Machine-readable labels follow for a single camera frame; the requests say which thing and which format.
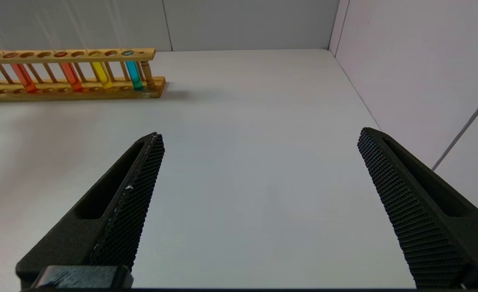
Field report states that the yellow pigment glass test tube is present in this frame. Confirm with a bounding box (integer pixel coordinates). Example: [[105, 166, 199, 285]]
[[73, 0, 114, 90]]

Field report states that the orange pigment glass test tube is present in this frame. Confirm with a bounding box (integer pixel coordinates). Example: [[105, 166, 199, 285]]
[[33, 0, 84, 93], [0, 0, 39, 94]]

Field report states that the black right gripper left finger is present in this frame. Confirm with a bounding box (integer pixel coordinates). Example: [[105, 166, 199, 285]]
[[15, 132, 165, 290]]

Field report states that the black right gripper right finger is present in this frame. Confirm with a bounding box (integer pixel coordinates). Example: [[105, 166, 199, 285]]
[[357, 127, 478, 290]]

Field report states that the wooden test tube rack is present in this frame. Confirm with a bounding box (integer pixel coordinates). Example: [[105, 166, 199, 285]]
[[0, 48, 166, 103]]

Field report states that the teal pigment glass test tube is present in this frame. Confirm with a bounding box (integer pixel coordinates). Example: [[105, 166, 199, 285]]
[[107, 0, 145, 91]]

